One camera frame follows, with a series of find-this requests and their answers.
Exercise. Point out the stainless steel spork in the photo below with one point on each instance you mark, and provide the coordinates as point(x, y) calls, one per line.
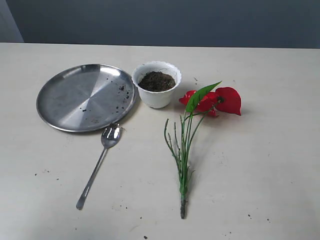
point(109, 138)

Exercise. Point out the round stainless steel plate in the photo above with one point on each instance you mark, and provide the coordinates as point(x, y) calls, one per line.
point(86, 98)

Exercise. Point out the artificial red flower plant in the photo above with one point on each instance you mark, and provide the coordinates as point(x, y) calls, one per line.
point(198, 105)

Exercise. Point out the white plastic flower pot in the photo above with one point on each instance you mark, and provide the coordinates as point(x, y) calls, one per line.
point(152, 99)

